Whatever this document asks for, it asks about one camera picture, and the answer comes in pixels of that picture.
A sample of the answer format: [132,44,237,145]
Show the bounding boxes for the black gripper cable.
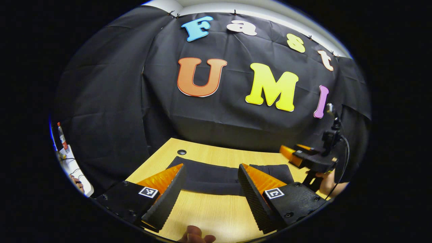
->
[325,135,351,200]

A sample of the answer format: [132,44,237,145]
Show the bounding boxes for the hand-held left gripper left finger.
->
[91,163,187,233]

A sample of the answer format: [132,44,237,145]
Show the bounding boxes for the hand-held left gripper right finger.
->
[238,163,328,234]

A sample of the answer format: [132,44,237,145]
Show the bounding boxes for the white desk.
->
[54,145,95,198]

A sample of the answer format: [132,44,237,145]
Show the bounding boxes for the dark grey jeans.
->
[166,156,295,197]

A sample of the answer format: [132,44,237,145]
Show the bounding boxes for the black backdrop cloth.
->
[52,5,372,198]

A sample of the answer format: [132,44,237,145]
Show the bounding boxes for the clear bottle red label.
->
[56,122,71,155]

